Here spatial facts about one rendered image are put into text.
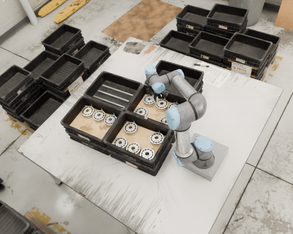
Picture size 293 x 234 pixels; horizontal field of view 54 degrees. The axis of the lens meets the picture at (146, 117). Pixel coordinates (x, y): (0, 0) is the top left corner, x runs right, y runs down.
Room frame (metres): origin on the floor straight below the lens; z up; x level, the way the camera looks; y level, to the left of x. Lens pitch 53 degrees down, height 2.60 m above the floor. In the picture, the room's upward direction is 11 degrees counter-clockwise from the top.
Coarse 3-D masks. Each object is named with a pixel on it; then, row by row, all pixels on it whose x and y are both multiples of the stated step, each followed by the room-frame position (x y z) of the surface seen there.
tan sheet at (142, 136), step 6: (138, 126) 1.27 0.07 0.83; (120, 132) 1.25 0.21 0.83; (138, 132) 1.22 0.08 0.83; (144, 132) 1.21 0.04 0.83; (150, 132) 1.20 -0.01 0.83; (126, 138) 1.19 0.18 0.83; (132, 138) 1.18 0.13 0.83; (138, 138) 1.16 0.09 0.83; (144, 138) 1.15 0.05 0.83; (144, 144) 1.10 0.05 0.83; (150, 144) 1.09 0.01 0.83; (156, 150) 1.03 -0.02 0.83
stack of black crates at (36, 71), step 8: (40, 56) 2.82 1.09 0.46; (48, 56) 2.85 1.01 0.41; (56, 56) 2.73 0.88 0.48; (32, 64) 2.72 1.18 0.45; (40, 64) 2.78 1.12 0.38; (48, 64) 2.75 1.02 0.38; (32, 72) 2.66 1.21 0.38; (40, 72) 2.63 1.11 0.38; (40, 80) 2.44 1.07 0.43; (40, 88) 2.44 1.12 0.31
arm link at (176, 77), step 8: (176, 72) 1.31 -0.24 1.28; (176, 80) 1.22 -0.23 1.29; (184, 80) 1.20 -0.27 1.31; (184, 88) 1.12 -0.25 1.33; (192, 88) 1.10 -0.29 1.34; (184, 96) 1.08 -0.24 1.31; (192, 96) 1.01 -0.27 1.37; (200, 96) 0.99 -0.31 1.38; (200, 104) 0.92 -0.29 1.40; (200, 112) 0.89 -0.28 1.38
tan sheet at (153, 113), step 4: (144, 96) 1.56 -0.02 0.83; (140, 104) 1.48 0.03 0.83; (168, 104) 1.42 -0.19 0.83; (136, 108) 1.45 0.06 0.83; (148, 108) 1.42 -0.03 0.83; (152, 108) 1.42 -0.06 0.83; (148, 112) 1.38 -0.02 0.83; (152, 112) 1.38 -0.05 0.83; (156, 112) 1.37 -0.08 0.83; (160, 112) 1.36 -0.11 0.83; (164, 112) 1.35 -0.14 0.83; (148, 116) 1.35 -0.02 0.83; (152, 116) 1.34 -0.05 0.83; (156, 116) 1.33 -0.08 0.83; (160, 116) 1.33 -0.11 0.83; (164, 116) 1.32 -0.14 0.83; (156, 120) 1.29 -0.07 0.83
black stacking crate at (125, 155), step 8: (120, 120) 1.30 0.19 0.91; (128, 120) 1.34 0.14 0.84; (136, 120) 1.29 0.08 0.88; (144, 120) 1.25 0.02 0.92; (120, 128) 1.28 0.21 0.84; (152, 128) 1.21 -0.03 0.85; (160, 128) 1.17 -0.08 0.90; (112, 136) 1.19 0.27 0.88; (120, 152) 1.05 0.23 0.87; (160, 152) 0.99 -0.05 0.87; (136, 160) 0.98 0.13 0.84; (152, 168) 0.91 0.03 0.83
